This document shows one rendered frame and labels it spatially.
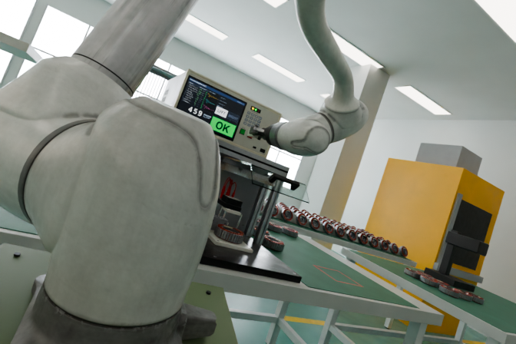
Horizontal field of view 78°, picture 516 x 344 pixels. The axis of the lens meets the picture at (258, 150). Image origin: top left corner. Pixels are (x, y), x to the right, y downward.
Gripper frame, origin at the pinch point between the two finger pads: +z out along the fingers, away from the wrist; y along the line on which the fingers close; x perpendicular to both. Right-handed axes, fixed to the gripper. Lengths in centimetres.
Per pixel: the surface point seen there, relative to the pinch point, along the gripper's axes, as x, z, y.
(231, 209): -29.9, 1.2, 3.2
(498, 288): -46, 132, 511
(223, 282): -46, -29, -6
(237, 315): -100, 64, 63
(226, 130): -2.0, 9.6, -7.1
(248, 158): -9.4, 6.8, 5.1
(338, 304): -46, -29, 39
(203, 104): 3.5, 9.6, -19.3
